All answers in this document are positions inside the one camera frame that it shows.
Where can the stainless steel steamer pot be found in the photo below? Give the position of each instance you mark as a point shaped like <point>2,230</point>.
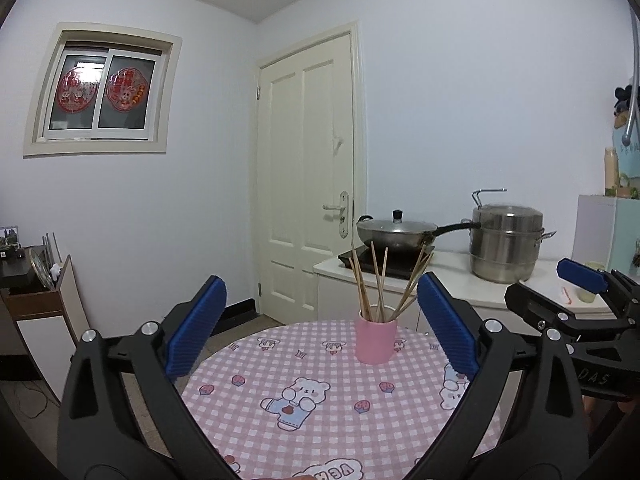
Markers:
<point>505,245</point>

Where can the pink cup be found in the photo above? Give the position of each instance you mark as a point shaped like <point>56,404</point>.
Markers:
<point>375,342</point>

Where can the small cream cup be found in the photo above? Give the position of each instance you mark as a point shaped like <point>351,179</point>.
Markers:
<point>592,290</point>

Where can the black desk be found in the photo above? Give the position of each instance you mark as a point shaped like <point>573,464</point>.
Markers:
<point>20,272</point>

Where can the teal card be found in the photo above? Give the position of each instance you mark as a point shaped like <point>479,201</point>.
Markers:
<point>622,150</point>

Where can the black plush toy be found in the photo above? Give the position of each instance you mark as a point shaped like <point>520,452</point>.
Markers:
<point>624,97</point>

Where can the pile of wooden chopsticks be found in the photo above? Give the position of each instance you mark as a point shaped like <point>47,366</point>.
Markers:
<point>361,287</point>

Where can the white counter cabinet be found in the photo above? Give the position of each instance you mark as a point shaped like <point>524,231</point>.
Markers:
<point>450,265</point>

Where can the cream panel door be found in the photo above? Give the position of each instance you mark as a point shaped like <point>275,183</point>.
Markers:
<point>305,160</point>

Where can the pink checked tablecloth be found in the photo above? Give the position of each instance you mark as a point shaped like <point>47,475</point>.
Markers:
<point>240,410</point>

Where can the person's right hand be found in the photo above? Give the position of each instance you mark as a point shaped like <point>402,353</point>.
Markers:
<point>605,404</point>

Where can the beige bottle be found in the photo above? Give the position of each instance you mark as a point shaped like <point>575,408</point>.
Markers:
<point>611,170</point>

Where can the black induction cooktop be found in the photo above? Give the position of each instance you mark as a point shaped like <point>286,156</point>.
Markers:
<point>400,270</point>

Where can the thin metal rods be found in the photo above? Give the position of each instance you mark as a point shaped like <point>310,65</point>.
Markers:
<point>56,247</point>

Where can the small photo frame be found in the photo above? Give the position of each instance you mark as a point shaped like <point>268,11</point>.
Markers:
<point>9,236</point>

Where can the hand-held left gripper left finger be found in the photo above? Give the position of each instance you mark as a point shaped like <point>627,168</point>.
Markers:
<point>195,330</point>

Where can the wooden side cabinet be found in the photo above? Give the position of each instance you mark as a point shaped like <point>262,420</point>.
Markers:
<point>45,330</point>

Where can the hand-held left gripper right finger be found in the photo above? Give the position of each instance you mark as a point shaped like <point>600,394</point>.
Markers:
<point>447,327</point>

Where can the glass wok lid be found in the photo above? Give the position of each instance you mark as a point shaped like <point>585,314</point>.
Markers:
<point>395,227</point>

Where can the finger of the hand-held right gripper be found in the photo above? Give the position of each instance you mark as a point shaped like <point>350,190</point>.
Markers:
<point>582,275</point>
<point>537,307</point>

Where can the cream framed window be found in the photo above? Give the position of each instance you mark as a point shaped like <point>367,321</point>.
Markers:
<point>125,120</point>

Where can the red window decal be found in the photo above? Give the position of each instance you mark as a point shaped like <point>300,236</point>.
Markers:
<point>76,89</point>
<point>126,89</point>

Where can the round plate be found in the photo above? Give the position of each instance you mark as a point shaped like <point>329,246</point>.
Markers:
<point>41,269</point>

